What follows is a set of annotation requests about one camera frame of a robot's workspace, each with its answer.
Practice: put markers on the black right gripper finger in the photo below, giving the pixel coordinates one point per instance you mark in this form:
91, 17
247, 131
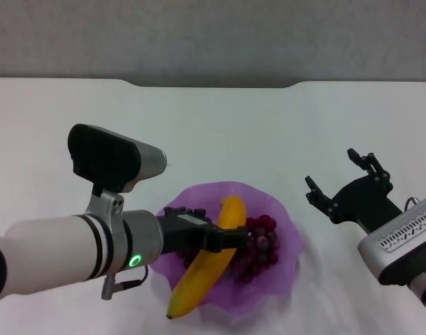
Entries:
317, 193
372, 164

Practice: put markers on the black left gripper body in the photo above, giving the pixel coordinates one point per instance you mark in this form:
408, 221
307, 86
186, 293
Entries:
185, 234

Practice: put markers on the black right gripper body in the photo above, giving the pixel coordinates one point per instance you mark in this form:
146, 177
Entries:
363, 202

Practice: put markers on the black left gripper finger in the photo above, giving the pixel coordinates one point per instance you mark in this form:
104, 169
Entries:
232, 240
243, 230

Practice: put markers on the dark red grape bunch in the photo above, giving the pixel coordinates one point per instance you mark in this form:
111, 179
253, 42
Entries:
262, 240

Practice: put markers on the yellow banana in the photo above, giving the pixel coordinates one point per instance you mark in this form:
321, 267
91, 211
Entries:
213, 265

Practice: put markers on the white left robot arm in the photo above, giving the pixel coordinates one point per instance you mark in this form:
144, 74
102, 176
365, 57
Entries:
59, 244

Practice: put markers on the purple translucent wavy plate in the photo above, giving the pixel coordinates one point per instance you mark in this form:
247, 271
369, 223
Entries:
272, 279

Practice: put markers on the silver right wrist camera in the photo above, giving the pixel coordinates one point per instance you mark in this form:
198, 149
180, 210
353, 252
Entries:
398, 240

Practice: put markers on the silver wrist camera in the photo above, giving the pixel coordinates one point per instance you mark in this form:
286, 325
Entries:
398, 240
108, 157

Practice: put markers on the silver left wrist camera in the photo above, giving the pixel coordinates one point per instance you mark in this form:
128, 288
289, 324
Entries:
108, 157

